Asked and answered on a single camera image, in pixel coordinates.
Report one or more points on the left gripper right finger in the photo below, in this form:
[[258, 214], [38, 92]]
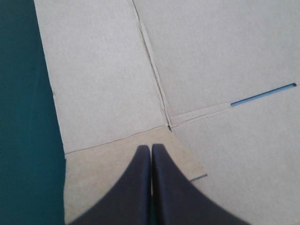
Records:
[[178, 201]]

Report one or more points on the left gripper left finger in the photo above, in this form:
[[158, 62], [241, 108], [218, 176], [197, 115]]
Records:
[[131, 199]]

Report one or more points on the brown cardboard box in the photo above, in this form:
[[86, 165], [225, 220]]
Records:
[[211, 58]]

